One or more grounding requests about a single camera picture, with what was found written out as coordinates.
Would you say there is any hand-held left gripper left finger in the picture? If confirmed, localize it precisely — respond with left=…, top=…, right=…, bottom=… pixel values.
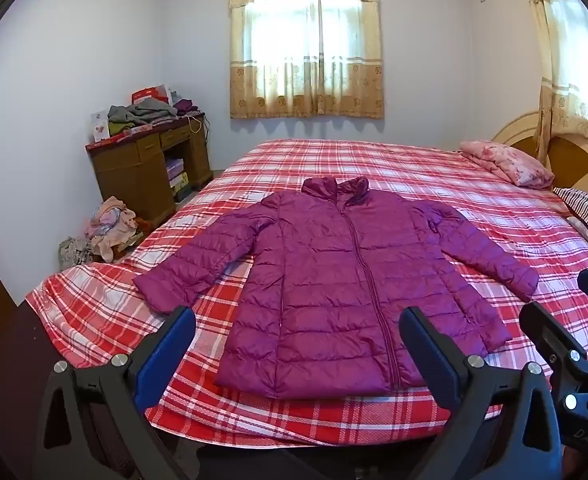
left=33, top=305, right=197, bottom=480

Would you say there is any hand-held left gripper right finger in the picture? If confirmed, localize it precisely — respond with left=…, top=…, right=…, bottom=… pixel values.
left=398, top=306, right=580, bottom=480

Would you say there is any purple down jacket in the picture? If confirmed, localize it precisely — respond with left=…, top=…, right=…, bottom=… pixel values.
left=133, top=176, right=540, bottom=401

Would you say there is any pink clothes pile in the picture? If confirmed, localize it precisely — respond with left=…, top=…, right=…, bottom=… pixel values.
left=86, top=196, right=151, bottom=263

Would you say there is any grey clothes pile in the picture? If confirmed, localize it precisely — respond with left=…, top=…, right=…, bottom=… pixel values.
left=107, top=97, right=180, bottom=136

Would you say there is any wooden headboard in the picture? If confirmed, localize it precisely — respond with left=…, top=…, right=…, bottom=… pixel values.
left=491, top=112, right=588, bottom=211

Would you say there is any grey patterned cloth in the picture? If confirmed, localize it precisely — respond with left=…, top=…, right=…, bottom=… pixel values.
left=58, top=236, right=95, bottom=268

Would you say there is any pink floral quilt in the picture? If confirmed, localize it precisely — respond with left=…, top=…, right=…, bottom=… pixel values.
left=459, top=140, right=555, bottom=190

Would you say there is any yellow flat box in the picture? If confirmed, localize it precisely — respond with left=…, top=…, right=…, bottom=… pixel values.
left=169, top=172, right=190, bottom=204

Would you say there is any brown wooden desk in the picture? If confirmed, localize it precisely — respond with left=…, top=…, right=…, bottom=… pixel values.
left=85, top=112, right=214, bottom=228

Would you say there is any bed with red plaid sheet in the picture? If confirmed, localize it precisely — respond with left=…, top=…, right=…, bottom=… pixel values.
left=25, top=138, right=588, bottom=448

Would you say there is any beige floral curtain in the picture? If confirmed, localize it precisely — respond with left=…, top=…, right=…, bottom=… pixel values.
left=516, top=0, right=588, bottom=161

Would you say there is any white printed card box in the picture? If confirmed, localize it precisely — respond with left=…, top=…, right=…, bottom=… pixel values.
left=90, top=109, right=111, bottom=143

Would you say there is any red and white box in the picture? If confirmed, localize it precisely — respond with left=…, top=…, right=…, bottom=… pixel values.
left=131, top=85, right=175, bottom=106

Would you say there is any beige window curtain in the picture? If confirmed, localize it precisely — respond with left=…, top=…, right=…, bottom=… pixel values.
left=229, top=0, right=386, bottom=121

